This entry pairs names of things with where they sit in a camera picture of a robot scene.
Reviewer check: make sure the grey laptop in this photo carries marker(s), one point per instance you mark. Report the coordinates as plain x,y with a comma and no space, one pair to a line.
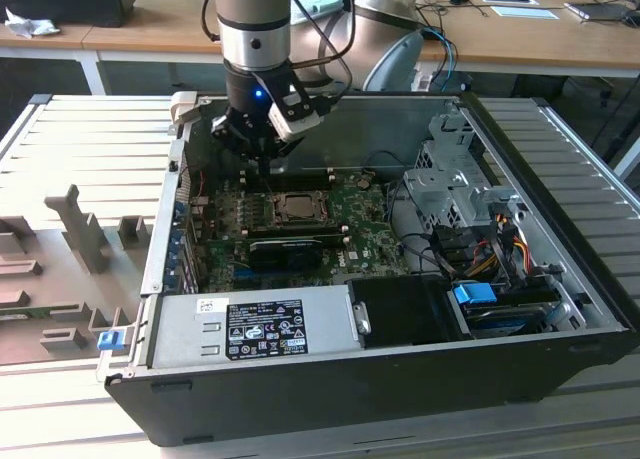
600,11

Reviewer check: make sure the wooden desk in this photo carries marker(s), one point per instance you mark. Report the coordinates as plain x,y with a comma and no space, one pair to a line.
150,24

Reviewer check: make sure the black graphics card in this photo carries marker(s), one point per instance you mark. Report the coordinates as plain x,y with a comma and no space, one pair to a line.
285,254

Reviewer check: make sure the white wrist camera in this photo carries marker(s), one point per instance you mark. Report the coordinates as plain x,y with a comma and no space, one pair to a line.
295,126

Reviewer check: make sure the blue disk carrier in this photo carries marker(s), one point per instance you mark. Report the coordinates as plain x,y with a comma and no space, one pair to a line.
472,295

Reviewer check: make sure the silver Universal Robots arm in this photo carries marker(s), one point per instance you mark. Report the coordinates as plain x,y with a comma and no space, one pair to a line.
250,9

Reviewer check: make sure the black RAM slot bank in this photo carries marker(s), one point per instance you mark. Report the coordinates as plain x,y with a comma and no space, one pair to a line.
300,231
305,180

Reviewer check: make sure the green motherboard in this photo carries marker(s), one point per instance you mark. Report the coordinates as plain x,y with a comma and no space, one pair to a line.
370,239

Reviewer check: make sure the grey parts rack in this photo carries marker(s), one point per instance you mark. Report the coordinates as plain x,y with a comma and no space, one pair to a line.
65,289

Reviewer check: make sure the blue case latch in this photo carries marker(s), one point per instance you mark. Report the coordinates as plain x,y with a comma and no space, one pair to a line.
111,341

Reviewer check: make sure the CPU socket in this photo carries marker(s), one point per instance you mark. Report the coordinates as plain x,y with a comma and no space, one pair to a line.
271,195

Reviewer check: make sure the open black PC case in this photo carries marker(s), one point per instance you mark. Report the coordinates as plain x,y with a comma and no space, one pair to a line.
300,404

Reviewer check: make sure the black box on desk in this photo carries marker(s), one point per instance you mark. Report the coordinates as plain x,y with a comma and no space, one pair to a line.
75,1

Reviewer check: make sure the round coin battery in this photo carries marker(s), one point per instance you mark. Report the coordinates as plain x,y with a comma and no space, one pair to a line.
363,183

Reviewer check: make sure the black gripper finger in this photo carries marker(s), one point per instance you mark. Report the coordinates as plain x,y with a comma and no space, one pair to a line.
280,150
232,131

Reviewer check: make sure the grey power supply unit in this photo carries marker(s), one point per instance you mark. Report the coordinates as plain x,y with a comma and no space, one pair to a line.
180,329

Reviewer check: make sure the black hard disk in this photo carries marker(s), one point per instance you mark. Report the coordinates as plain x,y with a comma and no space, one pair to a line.
500,321

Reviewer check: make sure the silver metal drive cage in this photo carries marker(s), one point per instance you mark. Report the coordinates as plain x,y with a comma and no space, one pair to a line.
440,189

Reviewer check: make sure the green RAM stick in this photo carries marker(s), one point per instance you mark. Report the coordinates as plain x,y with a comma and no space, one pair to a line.
30,313

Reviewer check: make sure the small silver CPU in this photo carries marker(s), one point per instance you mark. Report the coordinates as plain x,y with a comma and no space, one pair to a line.
300,208

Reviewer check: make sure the black plastic fan shroud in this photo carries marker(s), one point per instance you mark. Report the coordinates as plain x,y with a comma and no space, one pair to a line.
400,309

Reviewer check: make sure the crumpled white paper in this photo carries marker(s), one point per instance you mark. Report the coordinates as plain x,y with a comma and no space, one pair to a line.
30,26

